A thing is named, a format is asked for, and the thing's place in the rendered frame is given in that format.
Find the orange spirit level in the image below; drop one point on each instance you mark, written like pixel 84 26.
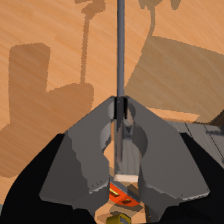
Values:
pixel 122 193

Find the brown wooden cabinet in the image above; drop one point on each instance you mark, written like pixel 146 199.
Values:
pixel 211 138

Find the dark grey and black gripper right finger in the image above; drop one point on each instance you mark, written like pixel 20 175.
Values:
pixel 174 169

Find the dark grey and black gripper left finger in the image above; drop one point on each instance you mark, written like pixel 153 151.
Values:
pixel 70 172

